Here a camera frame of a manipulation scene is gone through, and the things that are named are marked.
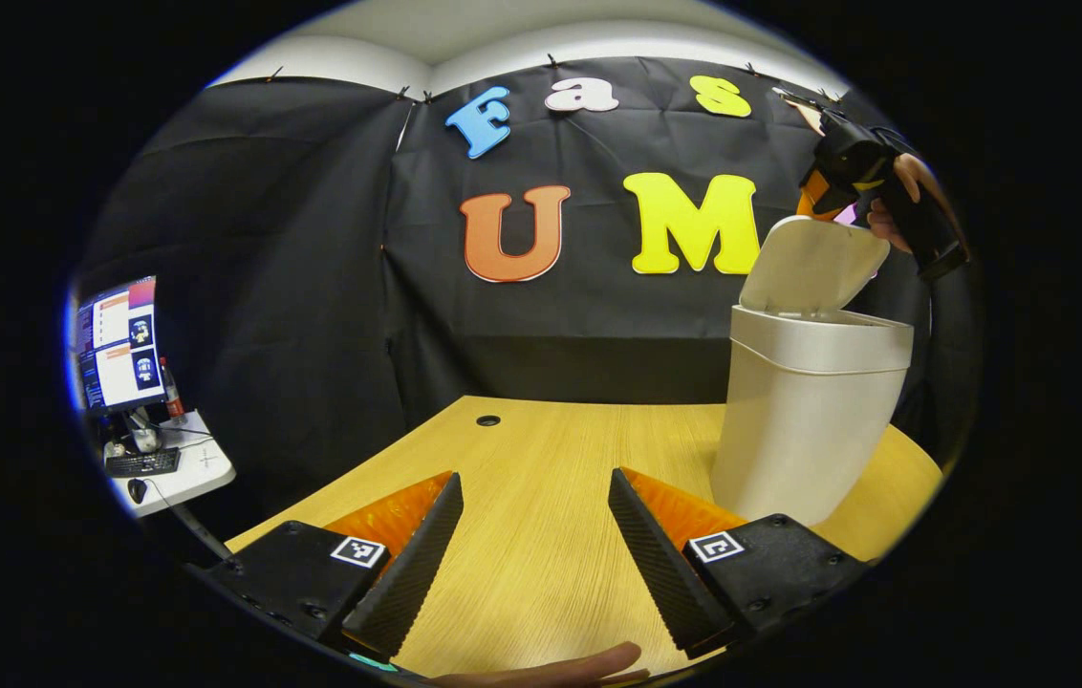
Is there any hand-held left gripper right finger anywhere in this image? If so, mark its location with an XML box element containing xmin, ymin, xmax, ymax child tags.
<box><xmin>608</xmin><ymin>467</ymin><xmax>872</xmax><ymax>660</ymax></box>

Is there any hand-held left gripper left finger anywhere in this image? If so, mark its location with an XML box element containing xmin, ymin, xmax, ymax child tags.
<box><xmin>206</xmin><ymin>471</ymin><xmax>465</xmax><ymax>662</ymax></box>

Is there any white desktop garbage bin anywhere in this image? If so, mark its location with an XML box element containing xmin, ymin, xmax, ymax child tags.
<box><xmin>710</xmin><ymin>215</ymin><xmax>915</xmax><ymax>527</ymax></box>

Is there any white side table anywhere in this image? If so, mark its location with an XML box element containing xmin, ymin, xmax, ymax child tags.
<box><xmin>104</xmin><ymin>411</ymin><xmax>236</xmax><ymax>560</ymax></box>

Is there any black keyboard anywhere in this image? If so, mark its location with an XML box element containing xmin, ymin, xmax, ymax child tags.
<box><xmin>104</xmin><ymin>447</ymin><xmax>182</xmax><ymax>479</ymax></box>

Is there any red capped bottle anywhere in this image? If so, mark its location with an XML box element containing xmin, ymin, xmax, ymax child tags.
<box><xmin>159</xmin><ymin>356</ymin><xmax>186</xmax><ymax>423</ymax></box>

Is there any computer monitor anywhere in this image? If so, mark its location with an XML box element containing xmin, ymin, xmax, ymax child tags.
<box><xmin>73</xmin><ymin>277</ymin><xmax>169</xmax><ymax>453</ymax></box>

